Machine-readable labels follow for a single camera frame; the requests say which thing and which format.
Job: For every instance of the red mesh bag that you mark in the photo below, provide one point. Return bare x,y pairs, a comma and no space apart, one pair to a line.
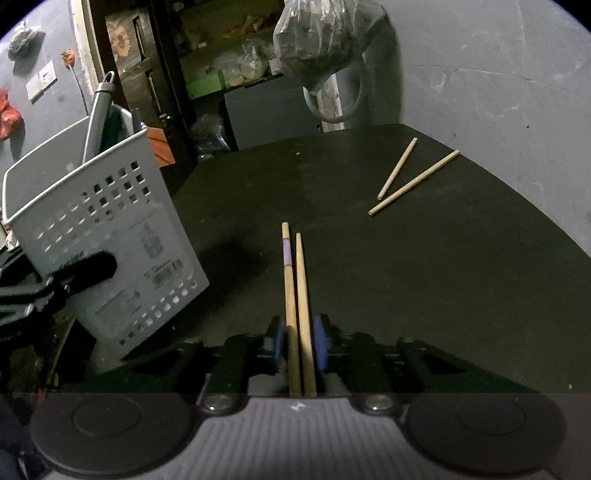
9,120

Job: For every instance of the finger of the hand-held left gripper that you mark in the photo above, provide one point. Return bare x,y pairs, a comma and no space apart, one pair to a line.
87,272

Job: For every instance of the dark green plastic spatula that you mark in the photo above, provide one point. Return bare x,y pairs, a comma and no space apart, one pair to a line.
119,127

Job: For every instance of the sunflower door decoration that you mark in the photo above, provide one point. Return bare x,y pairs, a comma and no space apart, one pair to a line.
120,40

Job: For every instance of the clear bag of food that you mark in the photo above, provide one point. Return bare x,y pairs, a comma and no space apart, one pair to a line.
251,64

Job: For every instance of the black plastic bag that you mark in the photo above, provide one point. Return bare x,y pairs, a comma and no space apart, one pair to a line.
207,136

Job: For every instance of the grey cabinet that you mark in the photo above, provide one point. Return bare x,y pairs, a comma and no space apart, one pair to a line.
268,115

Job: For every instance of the dark wooden door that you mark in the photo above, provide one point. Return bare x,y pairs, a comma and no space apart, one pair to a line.
152,60

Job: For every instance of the pale door frame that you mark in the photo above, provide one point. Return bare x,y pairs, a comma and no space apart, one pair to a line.
82,32

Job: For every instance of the white wall switch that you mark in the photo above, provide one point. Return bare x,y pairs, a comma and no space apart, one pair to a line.
41,82

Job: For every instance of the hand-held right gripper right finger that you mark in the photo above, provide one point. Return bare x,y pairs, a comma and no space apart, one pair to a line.
321,345

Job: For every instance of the reddish wooden stool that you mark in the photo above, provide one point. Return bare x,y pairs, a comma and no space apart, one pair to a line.
160,147

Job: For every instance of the clear hanging plastic bag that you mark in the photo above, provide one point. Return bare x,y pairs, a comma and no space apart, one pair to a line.
318,46

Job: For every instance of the orange wall adapter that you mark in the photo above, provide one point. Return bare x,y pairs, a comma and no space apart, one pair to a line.
68,57

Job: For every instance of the wooden shelf unit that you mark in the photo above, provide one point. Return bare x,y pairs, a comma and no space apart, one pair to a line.
221,27

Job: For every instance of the light green box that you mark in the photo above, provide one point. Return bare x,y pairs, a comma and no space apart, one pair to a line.
205,86

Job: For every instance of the white perforated utensil basket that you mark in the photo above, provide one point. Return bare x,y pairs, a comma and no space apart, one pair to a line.
120,230

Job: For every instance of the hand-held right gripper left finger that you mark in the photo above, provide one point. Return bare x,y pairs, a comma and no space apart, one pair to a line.
277,345

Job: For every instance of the dark bag on wall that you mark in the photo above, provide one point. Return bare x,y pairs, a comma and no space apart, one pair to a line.
23,41

